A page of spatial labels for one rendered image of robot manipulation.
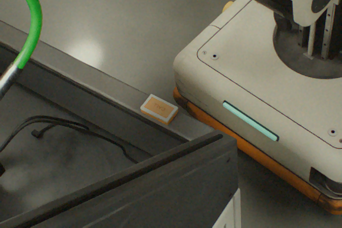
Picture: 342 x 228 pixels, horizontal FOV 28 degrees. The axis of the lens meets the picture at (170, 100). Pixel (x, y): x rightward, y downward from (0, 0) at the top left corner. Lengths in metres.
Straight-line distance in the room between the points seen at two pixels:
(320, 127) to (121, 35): 0.88
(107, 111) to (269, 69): 0.88
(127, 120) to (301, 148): 0.79
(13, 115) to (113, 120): 0.20
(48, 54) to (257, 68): 0.89
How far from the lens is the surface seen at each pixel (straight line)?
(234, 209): 1.21
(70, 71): 1.13
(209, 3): 2.48
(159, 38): 2.39
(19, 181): 1.19
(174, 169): 0.85
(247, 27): 2.03
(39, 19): 0.85
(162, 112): 1.04
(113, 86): 1.10
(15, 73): 0.88
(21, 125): 1.01
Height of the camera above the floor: 1.83
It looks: 55 degrees down
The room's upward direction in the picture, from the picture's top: 9 degrees counter-clockwise
